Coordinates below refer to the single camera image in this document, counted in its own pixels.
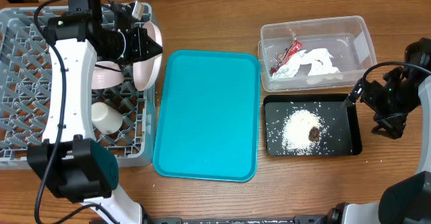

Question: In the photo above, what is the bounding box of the pile of white rice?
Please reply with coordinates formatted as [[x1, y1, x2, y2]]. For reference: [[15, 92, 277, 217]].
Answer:
[[266, 109, 331, 156]]

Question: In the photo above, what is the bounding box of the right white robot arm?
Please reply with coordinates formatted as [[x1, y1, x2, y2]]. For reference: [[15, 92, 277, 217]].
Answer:
[[317, 38, 430, 224]]

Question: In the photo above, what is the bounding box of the small pink-rimmed saucer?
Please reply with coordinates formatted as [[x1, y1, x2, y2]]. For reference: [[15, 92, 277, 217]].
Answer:
[[92, 61, 124, 89]]

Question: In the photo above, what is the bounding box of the grey plastic dish rack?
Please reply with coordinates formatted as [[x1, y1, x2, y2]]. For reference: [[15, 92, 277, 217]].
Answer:
[[1, 7, 156, 170]]

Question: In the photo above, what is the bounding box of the black waste tray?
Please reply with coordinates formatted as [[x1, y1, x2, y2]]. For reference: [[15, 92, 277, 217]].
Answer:
[[263, 94, 362, 156]]

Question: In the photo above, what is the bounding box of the white paper cup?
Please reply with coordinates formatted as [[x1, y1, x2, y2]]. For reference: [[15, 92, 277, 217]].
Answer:
[[92, 102, 123, 135]]

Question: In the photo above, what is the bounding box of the white napkin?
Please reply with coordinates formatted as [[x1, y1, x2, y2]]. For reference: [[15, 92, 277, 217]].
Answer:
[[271, 48, 340, 79]]

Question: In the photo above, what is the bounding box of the large white plate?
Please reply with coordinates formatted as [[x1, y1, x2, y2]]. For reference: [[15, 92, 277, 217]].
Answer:
[[133, 22, 162, 91]]

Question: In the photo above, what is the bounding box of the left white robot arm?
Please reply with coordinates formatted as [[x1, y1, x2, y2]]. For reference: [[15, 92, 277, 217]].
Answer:
[[27, 0, 163, 223]]

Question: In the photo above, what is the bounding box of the teal serving tray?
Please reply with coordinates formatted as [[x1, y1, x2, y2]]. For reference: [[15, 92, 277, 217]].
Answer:
[[153, 50, 261, 182]]

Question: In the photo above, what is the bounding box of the red snack wrapper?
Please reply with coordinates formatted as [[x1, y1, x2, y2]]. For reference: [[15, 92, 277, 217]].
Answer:
[[269, 40, 302, 75]]

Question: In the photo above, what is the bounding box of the clear plastic bin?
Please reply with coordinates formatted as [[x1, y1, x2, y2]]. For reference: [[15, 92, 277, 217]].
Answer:
[[258, 15, 376, 92]]

